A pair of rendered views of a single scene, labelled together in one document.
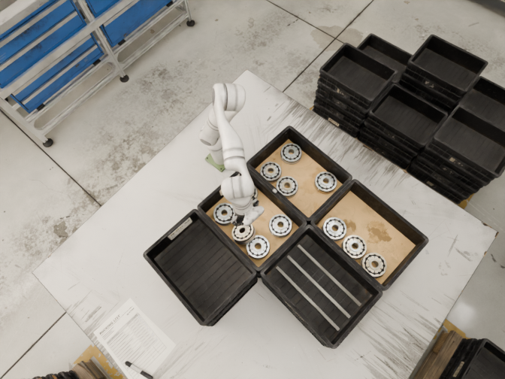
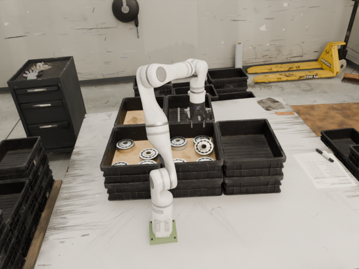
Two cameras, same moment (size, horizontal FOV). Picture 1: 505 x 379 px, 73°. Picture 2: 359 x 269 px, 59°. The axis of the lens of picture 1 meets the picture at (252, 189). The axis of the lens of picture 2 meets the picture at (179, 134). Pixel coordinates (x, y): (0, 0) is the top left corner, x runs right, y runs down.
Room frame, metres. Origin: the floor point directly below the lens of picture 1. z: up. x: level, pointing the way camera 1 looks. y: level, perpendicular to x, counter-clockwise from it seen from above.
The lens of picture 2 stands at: (1.61, 0.85, 1.83)
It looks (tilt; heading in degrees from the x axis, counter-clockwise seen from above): 32 degrees down; 219
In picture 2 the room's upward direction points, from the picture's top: 4 degrees counter-clockwise
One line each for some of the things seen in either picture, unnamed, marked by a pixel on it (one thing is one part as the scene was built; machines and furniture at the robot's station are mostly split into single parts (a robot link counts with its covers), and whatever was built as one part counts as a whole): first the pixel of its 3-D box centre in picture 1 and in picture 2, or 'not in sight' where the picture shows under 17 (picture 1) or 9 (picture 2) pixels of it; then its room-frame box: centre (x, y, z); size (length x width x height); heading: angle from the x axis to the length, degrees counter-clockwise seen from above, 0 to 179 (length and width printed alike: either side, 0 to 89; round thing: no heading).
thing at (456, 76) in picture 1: (432, 85); not in sight; (1.44, -1.33, 0.37); 0.40 x 0.30 x 0.45; 43
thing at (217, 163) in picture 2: (251, 215); (190, 142); (0.48, 0.02, 0.92); 0.40 x 0.30 x 0.02; 37
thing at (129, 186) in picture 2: not in sight; (138, 168); (0.66, -0.22, 0.76); 0.40 x 0.30 x 0.12; 37
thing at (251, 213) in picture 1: (245, 205); (196, 92); (0.43, 0.03, 1.19); 0.11 x 0.09 x 0.06; 36
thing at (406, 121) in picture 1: (399, 128); (5, 220); (1.17, -1.04, 0.31); 0.40 x 0.30 x 0.34; 43
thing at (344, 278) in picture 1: (318, 284); (188, 115); (0.16, -0.22, 0.87); 0.40 x 0.30 x 0.11; 37
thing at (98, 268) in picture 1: (264, 265); (200, 205); (0.36, -0.01, 0.35); 1.60 x 1.60 x 0.70; 43
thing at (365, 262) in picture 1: (374, 264); not in sight; (0.21, -0.47, 0.86); 0.10 x 0.10 x 0.01
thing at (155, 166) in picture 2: (297, 171); (134, 145); (0.66, -0.22, 0.92); 0.40 x 0.30 x 0.02; 37
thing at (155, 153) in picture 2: (287, 186); (148, 153); (0.62, -0.16, 0.86); 0.10 x 0.10 x 0.01
